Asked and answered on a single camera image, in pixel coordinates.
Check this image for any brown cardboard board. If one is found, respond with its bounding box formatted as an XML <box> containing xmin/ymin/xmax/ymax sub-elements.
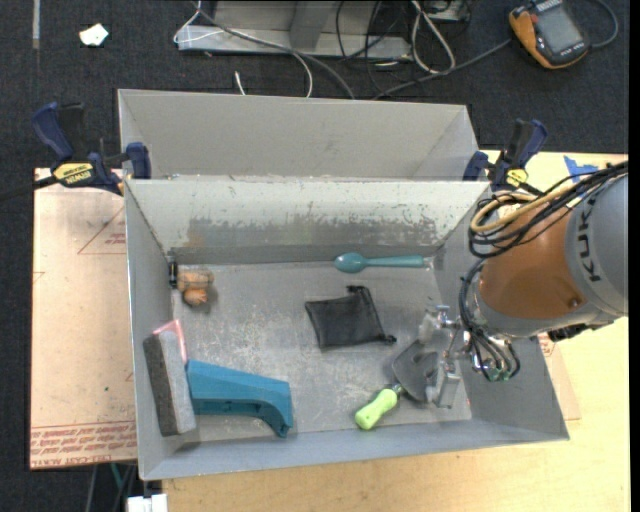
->
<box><xmin>29</xmin><ymin>167</ymin><xmax>139</xmax><ymax>471</ymax></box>

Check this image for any grey metal bin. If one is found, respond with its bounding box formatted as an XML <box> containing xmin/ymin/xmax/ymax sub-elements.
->
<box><xmin>117</xmin><ymin>88</ymin><xmax>571</xmax><ymax>482</ymax></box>

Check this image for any black mesh pouch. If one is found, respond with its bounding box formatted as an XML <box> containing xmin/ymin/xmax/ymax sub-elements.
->
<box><xmin>303</xmin><ymin>284</ymin><xmax>398</xmax><ymax>351</ymax></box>

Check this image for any blue foam shape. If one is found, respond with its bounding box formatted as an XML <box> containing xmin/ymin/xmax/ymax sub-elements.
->
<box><xmin>185</xmin><ymin>359</ymin><xmax>295</xmax><ymax>440</ymax></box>

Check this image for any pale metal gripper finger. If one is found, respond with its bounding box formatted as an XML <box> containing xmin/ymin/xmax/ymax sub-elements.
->
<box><xmin>424</xmin><ymin>369</ymin><xmax>462</xmax><ymax>410</ymax></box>
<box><xmin>418</xmin><ymin>304</ymin><xmax>455</xmax><ymax>347</ymax></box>

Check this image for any green-handled metal trowel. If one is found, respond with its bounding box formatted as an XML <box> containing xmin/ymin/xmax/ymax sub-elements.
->
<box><xmin>354</xmin><ymin>338</ymin><xmax>442</xmax><ymax>432</ymax></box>

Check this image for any tan toy animal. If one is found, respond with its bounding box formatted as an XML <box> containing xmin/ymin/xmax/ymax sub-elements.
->
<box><xmin>174</xmin><ymin>267</ymin><xmax>218</xmax><ymax>308</ymax></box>

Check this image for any grey and black sponge block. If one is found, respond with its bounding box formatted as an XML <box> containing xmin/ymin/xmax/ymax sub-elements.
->
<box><xmin>142</xmin><ymin>330</ymin><xmax>198</xmax><ymax>438</ymax></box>

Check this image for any teal plastic spoon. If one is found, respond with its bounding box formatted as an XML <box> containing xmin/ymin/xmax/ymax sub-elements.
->
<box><xmin>333</xmin><ymin>251</ymin><xmax>427</xmax><ymax>275</ymax></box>

